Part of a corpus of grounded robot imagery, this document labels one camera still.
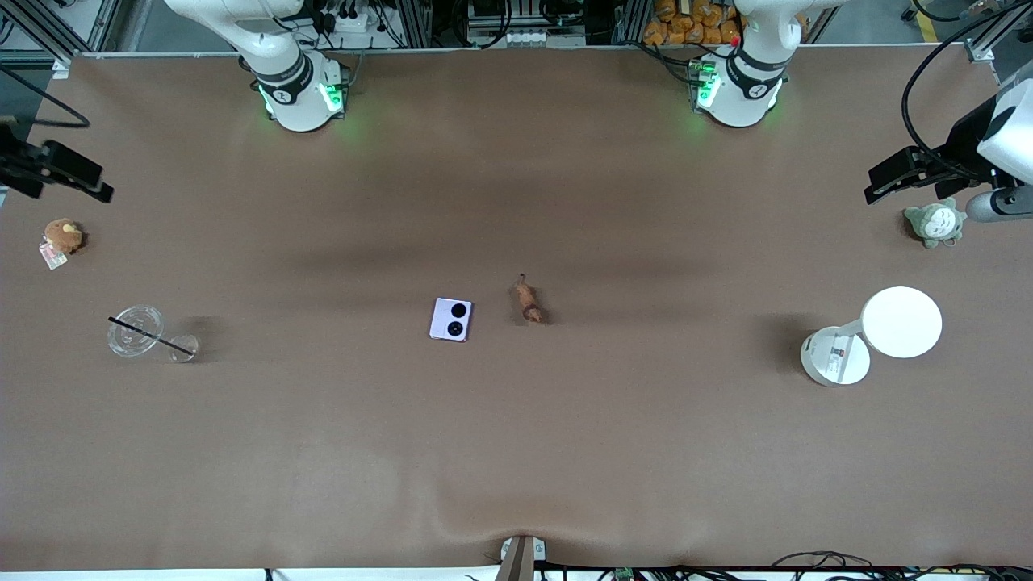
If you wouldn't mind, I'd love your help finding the lilac flip phone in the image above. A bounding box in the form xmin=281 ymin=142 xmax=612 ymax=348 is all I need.
xmin=429 ymin=297 xmax=474 ymax=343

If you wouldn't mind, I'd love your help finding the small lion statue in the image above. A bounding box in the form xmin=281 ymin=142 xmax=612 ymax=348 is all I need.
xmin=515 ymin=274 xmax=546 ymax=325

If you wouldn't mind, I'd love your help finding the grey green plush creature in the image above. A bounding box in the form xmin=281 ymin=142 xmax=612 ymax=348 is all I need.
xmin=903 ymin=197 xmax=968 ymax=249

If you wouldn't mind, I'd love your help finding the brown plush toy with tag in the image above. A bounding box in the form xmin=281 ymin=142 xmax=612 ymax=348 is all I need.
xmin=39 ymin=219 xmax=85 ymax=271

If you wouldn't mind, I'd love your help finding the white round desk lamp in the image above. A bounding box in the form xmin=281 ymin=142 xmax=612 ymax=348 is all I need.
xmin=800 ymin=286 xmax=943 ymax=387

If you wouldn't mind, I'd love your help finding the black drinking straw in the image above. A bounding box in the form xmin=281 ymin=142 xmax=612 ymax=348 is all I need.
xmin=107 ymin=316 xmax=197 ymax=357

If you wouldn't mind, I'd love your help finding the clear plastic cup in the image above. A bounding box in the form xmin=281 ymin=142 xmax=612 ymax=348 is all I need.
xmin=107 ymin=304 xmax=200 ymax=364

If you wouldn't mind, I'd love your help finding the pile of orange plush toys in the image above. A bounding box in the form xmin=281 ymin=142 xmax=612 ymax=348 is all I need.
xmin=642 ymin=0 xmax=743 ymax=47

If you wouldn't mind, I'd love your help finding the large table cover sheet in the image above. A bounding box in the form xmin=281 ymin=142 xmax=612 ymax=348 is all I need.
xmin=0 ymin=48 xmax=1033 ymax=571

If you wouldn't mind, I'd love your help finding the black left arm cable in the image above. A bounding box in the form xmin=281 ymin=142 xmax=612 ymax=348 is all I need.
xmin=901 ymin=6 xmax=1033 ymax=180

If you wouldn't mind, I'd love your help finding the front camera stand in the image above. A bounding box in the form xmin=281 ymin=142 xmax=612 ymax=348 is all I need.
xmin=494 ymin=534 xmax=547 ymax=581

